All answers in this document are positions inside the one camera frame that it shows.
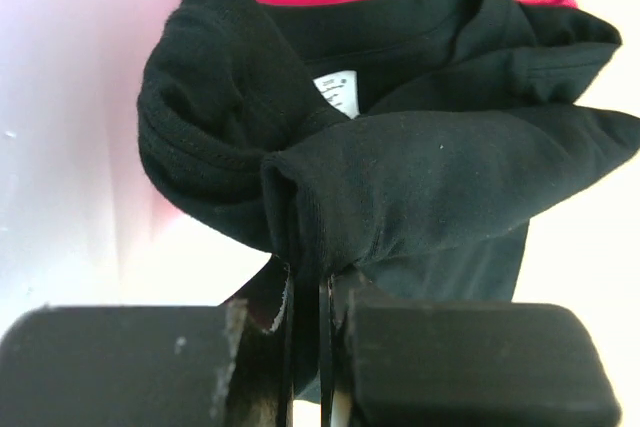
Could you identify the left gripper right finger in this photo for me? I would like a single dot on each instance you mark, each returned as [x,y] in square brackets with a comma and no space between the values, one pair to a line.
[356,357]

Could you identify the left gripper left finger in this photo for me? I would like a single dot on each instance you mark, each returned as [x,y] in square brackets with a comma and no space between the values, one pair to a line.
[260,390]

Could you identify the black t shirt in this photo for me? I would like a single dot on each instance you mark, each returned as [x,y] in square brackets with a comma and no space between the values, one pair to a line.
[411,139]

